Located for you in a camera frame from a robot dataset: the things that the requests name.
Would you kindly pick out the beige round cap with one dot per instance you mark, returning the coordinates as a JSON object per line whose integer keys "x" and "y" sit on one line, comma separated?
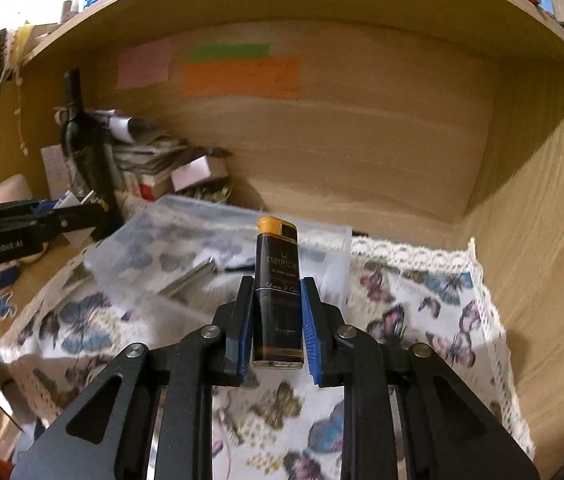
{"x": 11, "y": 191}

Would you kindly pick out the thin black brush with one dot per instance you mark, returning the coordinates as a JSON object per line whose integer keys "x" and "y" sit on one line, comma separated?
{"x": 238, "y": 267}

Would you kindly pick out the stack of books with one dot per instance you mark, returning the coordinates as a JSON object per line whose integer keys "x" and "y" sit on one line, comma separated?
{"x": 147, "y": 165}

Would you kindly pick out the green sticky note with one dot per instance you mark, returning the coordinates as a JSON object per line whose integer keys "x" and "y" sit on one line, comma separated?
{"x": 229, "y": 52}

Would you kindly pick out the pink sticky note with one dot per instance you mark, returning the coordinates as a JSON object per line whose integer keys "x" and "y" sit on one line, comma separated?
{"x": 143, "y": 63}

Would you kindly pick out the rolled magazine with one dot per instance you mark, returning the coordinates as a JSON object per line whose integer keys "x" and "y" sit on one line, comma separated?
{"x": 126, "y": 127}

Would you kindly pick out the small white box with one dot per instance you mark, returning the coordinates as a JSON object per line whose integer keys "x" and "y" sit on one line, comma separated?
{"x": 195, "y": 172}

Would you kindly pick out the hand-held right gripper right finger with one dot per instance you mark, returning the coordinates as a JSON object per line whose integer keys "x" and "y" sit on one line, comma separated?
{"x": 310, "y": 332}

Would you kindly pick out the wooden shelf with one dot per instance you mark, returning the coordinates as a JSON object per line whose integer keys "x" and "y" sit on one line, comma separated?
{"x": 392, "y": 160}

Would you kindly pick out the black bottle with yellow cap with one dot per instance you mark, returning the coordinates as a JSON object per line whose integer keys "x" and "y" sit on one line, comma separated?
{"x": 278, "y": 292}

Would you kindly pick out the silver metal tube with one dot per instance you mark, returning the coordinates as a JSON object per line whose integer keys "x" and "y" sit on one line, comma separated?
{"x": 187, "y": 277}

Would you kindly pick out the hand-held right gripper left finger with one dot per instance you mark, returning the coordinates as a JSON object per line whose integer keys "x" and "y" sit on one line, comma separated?
{"x": 244, "y": 332}

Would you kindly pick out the clear plastic bag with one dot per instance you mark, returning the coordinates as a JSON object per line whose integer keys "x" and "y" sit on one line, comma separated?
{"x": 186, "y": 245}

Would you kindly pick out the orange sticky note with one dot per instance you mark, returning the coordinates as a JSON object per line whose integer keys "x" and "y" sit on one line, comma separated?
{"x": 240, "y": 78}

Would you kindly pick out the white paper card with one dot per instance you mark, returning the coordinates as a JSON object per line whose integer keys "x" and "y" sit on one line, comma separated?
{"x": 54, "y": 166}

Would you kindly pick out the dark glass bottle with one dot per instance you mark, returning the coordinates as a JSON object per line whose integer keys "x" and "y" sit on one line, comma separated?
{"x": 75, "y": 120}

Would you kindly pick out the butterfly printed lace cloth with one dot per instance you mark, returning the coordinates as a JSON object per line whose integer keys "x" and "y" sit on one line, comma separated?
{"x": 412, "y": 320}

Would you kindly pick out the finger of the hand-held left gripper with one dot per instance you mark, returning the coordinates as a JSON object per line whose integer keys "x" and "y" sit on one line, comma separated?
{"x": 56, "y": 206}
{"x": 74, "y": 220}

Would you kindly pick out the pile of small gold pieces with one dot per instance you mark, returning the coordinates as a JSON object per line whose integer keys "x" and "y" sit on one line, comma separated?
{"x": 207, "y": 193}

